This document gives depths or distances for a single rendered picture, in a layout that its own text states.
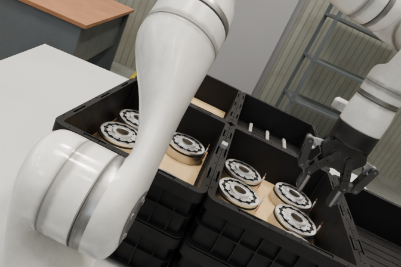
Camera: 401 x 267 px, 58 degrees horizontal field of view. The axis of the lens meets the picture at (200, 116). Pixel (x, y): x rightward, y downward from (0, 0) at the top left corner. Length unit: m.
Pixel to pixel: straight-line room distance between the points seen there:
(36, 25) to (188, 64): 2.19
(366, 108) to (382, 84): 0.04
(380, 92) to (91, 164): 0.47
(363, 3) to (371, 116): 0.18
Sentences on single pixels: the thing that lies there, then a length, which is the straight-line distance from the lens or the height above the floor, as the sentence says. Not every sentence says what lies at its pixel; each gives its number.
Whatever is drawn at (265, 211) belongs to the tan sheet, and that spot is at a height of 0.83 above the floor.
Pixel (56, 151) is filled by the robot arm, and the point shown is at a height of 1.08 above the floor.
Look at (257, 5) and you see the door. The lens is 3.97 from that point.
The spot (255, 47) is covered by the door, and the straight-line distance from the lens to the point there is 4.02.
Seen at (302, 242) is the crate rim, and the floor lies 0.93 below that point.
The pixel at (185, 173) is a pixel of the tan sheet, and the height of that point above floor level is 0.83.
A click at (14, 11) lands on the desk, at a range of 2.58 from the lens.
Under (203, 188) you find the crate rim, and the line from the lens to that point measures 0.65.
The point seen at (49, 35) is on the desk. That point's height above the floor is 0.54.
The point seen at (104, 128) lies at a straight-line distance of 0.86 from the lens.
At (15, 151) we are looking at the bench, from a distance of 1.00.
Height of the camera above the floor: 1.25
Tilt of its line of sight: 20 degrees down
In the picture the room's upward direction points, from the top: 25 degrees clockwise
